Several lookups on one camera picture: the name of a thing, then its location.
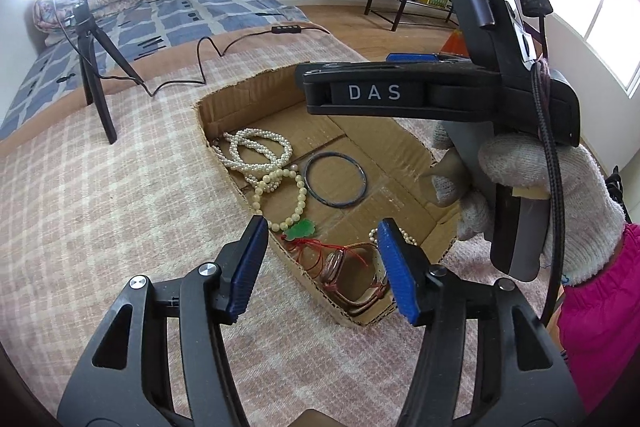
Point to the black tripod stand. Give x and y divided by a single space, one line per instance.
95 77

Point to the cardboard box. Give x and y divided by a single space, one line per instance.
390 187

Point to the person's right hand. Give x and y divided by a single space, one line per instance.
585 207

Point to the blue patterned bed sheet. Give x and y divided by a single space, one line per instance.
165 17

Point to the dark metal bangle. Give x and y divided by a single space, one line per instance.
334 205

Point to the orange plastic object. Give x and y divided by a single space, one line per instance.
455 44

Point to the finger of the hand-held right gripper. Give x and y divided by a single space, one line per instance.
412 58
450 89

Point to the person's right forearm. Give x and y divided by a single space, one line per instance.
605 322

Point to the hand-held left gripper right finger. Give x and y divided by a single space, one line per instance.
397 272

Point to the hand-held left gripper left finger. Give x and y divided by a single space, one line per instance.
247 267

